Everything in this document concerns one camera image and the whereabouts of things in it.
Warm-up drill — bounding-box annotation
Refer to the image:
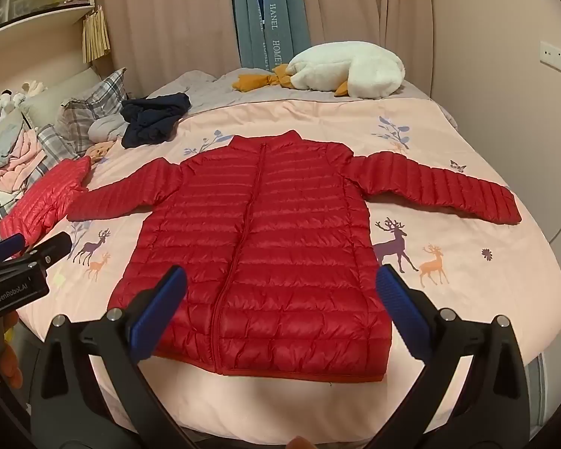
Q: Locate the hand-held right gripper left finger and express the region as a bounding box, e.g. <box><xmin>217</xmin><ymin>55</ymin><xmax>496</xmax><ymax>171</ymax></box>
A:
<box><xmin>30</xmin><ymin>264</ymin><xmax>190</xmax><ymax>449</ymax></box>

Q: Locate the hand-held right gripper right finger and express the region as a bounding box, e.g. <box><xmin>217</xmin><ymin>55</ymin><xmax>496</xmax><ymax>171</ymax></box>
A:
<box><xmin>369</xmin><ymin>263</ymin><xmax>531</xmax><ymax>449</ymax></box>

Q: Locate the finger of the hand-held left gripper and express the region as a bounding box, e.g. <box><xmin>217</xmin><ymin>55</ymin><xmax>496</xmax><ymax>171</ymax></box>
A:
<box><xmin>0</xmin><ymin>235</ymin><xmax>30</xmax><ymax>268</ymax></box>
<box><xmin>16</xmin><ymin>231</ymin><xmax>73</xmax><ymax>271</ymax></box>

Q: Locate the red puffer jacket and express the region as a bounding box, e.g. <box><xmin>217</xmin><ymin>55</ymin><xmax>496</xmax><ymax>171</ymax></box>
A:
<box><xmin>67</xmin><ymin>131</ymin><xmax>523</xmax><ymax>382</ymax></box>

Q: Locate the pink clothes pile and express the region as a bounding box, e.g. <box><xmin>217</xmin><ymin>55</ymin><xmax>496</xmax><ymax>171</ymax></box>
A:
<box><xmin>0</xmin><ymin>128</ymin><xmax>45</xmax><ymax>192</ymax></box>

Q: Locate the coral puffer jacket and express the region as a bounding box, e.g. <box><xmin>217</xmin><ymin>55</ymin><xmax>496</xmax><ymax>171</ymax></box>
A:
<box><xmin>0</xmin><ymin>155</ymin><xmax>92</xmax><ymax>246</ymax></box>

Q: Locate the pink deer print duvet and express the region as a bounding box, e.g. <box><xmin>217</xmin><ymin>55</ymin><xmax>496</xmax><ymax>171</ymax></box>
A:
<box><xmin>16</xmin><ymin>98</ymin><xmax>561</xmax><ymax>431</ymax></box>

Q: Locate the small grey plaid pillow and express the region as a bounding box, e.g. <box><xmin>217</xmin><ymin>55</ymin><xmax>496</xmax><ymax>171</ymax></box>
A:
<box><xmin>36</xmin><ymin>124</ymin><xmax>82</xmax><ymax>174</ymax></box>

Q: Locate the small orange plush doll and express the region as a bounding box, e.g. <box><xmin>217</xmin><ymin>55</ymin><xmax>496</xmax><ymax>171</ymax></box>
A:
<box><xmin>85</xmin><ymin>139</ymin><xmax>122</xmax><ymax>164</ymax></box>

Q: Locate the grey cloth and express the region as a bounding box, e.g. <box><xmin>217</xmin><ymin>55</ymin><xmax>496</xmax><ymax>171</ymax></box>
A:
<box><xmin>88</xmin><ymin>114</ymin><xmax>128</xmax><ymax>143</ymax></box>

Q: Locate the large grey plaid pillow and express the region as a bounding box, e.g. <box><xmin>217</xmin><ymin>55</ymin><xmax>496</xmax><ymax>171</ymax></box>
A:
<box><xmin>56</xmin><ymin>68</ymin><xmax>128</xmax><ymax>157</ymax></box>

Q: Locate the white and black plush toy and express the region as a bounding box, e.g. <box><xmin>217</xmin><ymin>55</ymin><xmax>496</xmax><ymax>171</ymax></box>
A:
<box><xmin>0</xmin><ymin>89</ymin><xmax>26</xmax><ymax>114</ymax></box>

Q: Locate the navy blue garment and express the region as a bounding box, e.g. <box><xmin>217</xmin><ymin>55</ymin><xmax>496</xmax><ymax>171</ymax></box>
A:
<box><xmin>120</xmin><ymin>92</ymin><xmax>191</xmax><ymax>149</ymax></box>

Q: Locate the yellow hanging tassel cloth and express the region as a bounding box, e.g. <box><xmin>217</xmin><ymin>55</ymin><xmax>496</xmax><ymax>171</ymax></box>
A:
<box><xmin>82</xmin><ymin>6</ymin><xmax>110</xmax><ymax>64</ymax></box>

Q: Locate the grey bed sheet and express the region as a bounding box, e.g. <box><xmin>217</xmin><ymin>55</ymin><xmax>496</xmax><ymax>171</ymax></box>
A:
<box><xmin>147</xmin><ymin>66</ymin><xmax>459</xmax><ymax>129</ymax></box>

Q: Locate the white goose plush toy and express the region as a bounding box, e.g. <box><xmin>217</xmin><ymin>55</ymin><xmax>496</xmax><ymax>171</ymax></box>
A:
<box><xmin>232</xmin><ymin>42</ymin><xmax>407</xmax><ymax>100</ymax></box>

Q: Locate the beige curtain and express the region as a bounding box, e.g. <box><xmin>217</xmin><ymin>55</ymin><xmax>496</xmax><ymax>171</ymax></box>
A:
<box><xmin>96</xmin><ymin>0</ymin><xmax>241</xmax><ymax>89</ymax></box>
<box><xmin>306</xmin><ymin>0</ymin><xmax>433</xmax><ymax>97</ymax></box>

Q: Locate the grey HOME pillow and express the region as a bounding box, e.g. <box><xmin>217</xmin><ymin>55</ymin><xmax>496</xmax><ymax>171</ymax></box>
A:
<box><xmin>228</xmin><ymin>0</ymin><xmax>312</xmax><ymax>70</ymax></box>

